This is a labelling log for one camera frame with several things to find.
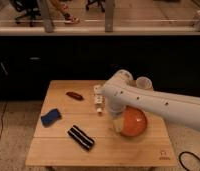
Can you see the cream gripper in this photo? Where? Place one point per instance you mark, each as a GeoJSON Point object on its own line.
{"type": "Point", "coordinates": [118, 124]}

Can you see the black white striped eraser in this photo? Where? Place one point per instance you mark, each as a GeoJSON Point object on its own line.
{"type": "Point", "coordinates": [81, 137]}

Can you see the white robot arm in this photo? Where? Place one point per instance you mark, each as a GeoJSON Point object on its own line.
{"type": "Point", "coordinates": [119, 93]}

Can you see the orange plate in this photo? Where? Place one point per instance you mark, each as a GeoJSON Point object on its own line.
{"type": "Point", "coordinates": [134, 122]}

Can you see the white tube bottle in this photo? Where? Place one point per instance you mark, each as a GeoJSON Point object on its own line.
{"type": "Point", "coordinates": [98, 98]}

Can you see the clear plastic cup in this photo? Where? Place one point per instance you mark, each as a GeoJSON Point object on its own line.
{"type": "Point", "coordinates": [144, 83]}

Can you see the wooden table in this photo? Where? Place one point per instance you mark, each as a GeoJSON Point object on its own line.
{"type": "Point", "coordinates": [52, 146]}

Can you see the brown red marker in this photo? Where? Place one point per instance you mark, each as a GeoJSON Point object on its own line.
{"type": "Point", "coordinates": [75, 95]}

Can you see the blue sponge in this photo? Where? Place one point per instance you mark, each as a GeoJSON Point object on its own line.
{"type": "Point", "coordinates": [50, 117]}

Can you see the person leg with sneaker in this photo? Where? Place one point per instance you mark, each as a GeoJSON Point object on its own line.
{"type": "Point", "coordinates": [63, 9]}

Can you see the black office chair left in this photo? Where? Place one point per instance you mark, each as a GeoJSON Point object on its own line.
{"type": "Point", "coordinates": [30, 7]}

